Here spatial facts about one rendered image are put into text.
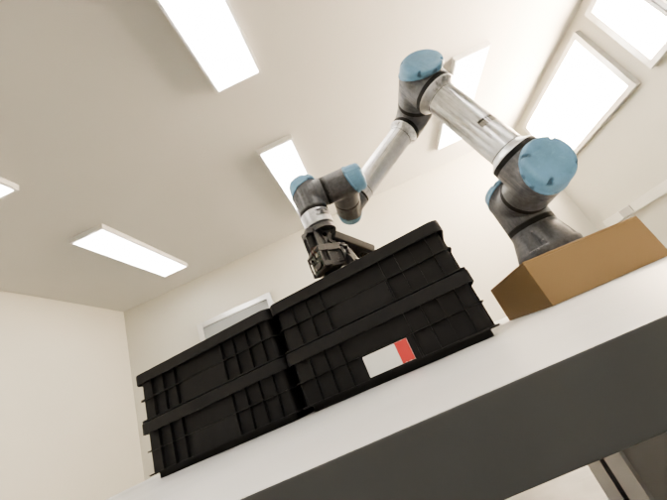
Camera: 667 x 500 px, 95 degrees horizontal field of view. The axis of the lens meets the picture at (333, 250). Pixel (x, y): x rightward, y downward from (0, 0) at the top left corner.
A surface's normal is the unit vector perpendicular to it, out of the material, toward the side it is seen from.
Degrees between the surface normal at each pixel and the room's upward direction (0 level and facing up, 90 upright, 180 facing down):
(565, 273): 90
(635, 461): 90
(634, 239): 90
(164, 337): 90
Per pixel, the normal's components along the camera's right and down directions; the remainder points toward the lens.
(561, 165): -0.10, -0.27
